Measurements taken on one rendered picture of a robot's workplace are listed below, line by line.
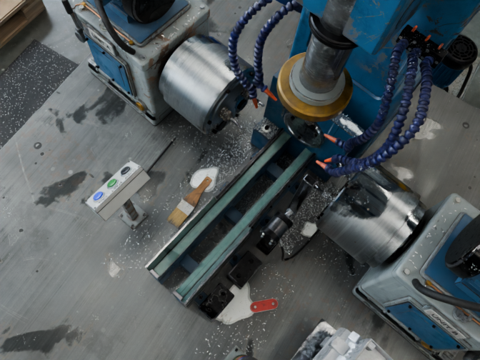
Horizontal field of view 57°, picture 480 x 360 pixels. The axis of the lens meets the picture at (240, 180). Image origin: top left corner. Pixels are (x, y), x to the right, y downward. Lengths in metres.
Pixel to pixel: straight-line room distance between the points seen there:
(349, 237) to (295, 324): 0.37
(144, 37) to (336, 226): 0.75
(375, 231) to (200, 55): 0.68
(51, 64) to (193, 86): 1.65
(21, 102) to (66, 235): 1.35
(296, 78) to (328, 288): 0.71
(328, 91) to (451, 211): 0.46
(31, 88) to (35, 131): 1.10
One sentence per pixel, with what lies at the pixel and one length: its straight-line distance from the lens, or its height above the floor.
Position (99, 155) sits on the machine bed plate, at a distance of 1.60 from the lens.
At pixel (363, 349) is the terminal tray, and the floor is 1.15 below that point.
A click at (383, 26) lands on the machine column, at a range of 0.83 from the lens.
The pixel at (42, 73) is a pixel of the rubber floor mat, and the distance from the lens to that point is 2.82.
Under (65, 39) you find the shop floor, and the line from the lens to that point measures 2.94.
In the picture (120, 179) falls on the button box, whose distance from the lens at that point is 1.26.
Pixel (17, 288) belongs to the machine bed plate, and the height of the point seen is 0.80.
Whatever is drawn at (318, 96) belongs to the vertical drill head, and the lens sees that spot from 1.05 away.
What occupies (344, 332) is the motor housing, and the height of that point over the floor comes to 1.05.
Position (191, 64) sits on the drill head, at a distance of 1.31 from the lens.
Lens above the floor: 2.23
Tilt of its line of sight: 69 degrees down
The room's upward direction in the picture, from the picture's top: 10 degrees clockwise
